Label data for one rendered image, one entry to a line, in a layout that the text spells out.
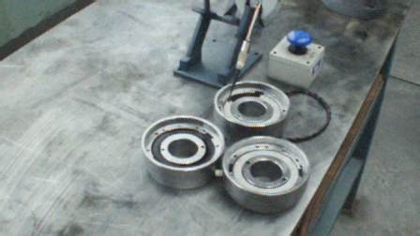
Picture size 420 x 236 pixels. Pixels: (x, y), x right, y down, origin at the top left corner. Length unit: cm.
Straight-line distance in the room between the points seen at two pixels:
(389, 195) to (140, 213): 133
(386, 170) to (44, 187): 148
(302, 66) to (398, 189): 113
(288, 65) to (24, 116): 42
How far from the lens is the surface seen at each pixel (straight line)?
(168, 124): 69
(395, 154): 203
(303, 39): 82
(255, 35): 73
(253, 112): 76
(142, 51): 92
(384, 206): 181
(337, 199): 145
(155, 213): 62
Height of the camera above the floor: 126
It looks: 35 degrees down
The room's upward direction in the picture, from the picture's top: 5 degrees clockwise
